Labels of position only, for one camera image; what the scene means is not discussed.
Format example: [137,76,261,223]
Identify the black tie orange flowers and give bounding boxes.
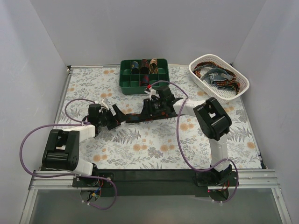
[119,111,177,123]

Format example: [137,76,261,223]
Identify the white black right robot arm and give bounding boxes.
[144,85,232,186]

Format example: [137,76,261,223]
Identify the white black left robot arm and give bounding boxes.
[42,104,126,187]

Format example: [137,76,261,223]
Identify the tangled ties in basket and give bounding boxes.
[192,62,241,95]

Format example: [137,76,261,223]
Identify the red navy striped rolled tie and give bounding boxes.
[140,74,150,86]

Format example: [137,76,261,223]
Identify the green compartment organizer tray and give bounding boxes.
[119,58,170,95]

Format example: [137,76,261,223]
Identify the floral patterned table mat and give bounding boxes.
[59,68,261,169]

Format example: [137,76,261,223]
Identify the gold patterned rolled tie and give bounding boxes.
[149,58,158,74]

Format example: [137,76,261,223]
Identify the dark red rolled tie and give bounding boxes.
[139,59,149,74]

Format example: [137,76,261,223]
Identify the navy patterned rolled tie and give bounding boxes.
[130,61,140,75]

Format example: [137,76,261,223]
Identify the white perforated plastic basket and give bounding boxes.
[189,54,249,104]

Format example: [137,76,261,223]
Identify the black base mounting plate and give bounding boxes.
[72,169,238,198]

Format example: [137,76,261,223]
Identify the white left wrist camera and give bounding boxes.
[94,98,110,110]

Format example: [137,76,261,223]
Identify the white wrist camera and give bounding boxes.
[144,85,160,101]
[94,98,110,110]

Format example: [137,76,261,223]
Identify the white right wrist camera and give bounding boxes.
[144,85,160,101]

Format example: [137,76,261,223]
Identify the aluminium front frame rail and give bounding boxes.
[20,169,291,224]

